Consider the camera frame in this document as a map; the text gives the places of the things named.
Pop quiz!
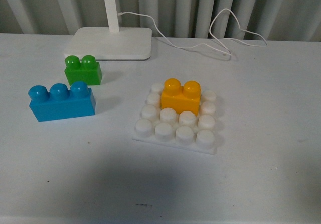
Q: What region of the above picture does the yellow two-stud block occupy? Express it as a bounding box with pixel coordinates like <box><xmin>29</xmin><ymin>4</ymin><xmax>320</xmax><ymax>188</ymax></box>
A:
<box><xmin>160</xmin><ymin>78</ymin><xmax>201</xmax><ymax>116</ymax></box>

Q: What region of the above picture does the green two-stud block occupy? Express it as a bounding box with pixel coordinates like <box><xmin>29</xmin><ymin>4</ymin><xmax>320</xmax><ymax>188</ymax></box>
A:
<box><xmin>64</xmin><ymin>55</ymin><xmax>102</xmax><ymax>86</ymax></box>

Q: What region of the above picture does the blue three-stud block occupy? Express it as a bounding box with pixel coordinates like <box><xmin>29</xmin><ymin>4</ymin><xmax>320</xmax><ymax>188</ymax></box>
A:
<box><xmin>28</xmin><ymin>81</ymin><xmax>96</xmax><ymax>122</ymax></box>

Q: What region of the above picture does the white lamp stand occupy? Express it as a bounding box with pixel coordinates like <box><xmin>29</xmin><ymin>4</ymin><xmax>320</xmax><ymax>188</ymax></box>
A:
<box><xmin>64</xmin><ymin>0</ymin><xmax>152</xmax><ymax>60</ymax></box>

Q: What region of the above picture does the white studded base plate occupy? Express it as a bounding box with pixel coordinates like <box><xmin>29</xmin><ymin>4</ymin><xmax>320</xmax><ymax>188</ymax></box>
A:
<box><xmin>132</xmin><ymin>83</ymin><xmax>216</xmax><ymax>155</ymax></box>

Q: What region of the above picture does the white lamp cable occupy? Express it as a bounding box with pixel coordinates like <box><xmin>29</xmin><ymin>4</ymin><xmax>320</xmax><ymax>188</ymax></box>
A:
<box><xmin>117</xmin><ymin>8</ymin><xmax>267</xmax><ymax>56</ymax></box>

